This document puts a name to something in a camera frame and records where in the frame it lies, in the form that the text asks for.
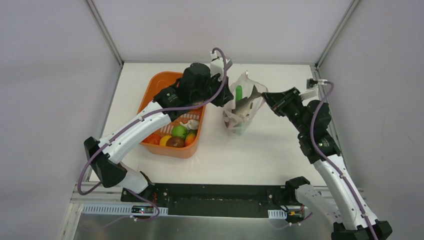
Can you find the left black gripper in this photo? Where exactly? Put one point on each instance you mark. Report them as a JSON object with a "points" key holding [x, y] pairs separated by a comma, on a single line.
{"points": [[222, 91]]}

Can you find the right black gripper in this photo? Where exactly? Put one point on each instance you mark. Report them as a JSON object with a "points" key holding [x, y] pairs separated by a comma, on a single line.
{"points": [[281, 104]]}

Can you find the clear zip top bag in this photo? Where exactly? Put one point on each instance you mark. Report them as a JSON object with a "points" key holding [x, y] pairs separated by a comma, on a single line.
{"points": [[247, 83]]}

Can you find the grey toy fish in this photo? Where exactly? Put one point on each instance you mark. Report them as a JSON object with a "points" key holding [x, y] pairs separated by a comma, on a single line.
{"points": [[254, 95]]}

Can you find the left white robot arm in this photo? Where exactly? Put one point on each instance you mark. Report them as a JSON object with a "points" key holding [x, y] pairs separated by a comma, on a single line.
{"points": [[105, 155]]}

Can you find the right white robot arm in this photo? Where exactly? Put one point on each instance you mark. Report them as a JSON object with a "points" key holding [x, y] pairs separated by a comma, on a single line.
{"points": [[349, 217]]}

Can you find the white mushroom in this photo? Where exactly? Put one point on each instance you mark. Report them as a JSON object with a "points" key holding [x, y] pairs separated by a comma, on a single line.
{"points": [[191, 124]]}

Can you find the green lime fruit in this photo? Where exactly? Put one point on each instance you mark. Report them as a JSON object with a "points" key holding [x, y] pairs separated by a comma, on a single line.
{"points": [[179, 131]]}

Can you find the small orange tangerine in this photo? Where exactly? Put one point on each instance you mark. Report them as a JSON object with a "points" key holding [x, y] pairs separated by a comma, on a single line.
{"points": [[190, 139]]}

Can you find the brown chestnut ball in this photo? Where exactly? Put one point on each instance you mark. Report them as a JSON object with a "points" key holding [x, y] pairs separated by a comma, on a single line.
{"points": [[176, 142]]}

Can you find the yellow lemon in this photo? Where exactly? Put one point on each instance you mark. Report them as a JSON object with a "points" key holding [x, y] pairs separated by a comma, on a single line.
{"points": [[163, 141]]}

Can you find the red tomato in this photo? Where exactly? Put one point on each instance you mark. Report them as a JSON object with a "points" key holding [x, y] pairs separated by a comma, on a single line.
{"points": [[153, 139]]}

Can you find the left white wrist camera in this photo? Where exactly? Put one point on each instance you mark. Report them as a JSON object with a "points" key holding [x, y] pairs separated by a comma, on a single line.
{"points": [[217, 66]]}

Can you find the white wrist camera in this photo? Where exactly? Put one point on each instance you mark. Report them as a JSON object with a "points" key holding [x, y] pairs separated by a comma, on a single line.
{"points": [[312, 88], [217, 66]]}

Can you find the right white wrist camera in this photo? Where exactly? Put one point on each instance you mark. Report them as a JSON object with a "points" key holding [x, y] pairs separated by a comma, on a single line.
{"points": [[312, 88]]}

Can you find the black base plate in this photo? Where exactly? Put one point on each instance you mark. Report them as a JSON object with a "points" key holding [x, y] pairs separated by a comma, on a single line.
{"points": [[215, 200]]}

